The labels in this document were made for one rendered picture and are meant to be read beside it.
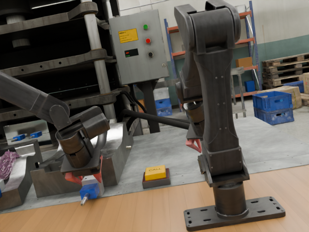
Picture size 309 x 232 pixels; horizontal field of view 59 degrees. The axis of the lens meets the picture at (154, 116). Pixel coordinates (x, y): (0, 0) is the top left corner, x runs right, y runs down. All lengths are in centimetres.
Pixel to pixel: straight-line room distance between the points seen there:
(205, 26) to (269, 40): 734
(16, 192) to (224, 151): 64
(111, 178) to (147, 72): 93
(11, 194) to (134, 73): 101
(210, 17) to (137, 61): 121
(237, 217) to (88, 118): 41
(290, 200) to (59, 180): 65
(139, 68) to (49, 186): 97
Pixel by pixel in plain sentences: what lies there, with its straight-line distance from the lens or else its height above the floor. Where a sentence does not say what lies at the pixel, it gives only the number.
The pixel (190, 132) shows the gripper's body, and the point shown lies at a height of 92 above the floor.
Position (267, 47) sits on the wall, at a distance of 780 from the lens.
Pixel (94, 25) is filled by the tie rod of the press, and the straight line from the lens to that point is 160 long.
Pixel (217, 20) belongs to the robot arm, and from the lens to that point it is 49.
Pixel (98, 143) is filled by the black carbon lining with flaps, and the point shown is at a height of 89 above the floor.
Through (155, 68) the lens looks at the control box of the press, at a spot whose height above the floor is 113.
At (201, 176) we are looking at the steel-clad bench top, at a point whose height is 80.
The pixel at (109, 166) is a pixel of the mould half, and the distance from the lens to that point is 86.
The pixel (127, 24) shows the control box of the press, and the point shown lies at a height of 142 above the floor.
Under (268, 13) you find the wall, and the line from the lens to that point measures 788.
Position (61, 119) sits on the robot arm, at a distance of 67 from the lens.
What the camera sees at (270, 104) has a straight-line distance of 444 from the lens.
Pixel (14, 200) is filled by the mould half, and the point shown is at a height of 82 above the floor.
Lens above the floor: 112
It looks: 9 degrees down
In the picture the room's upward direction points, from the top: 10 degrees counter-clockwise
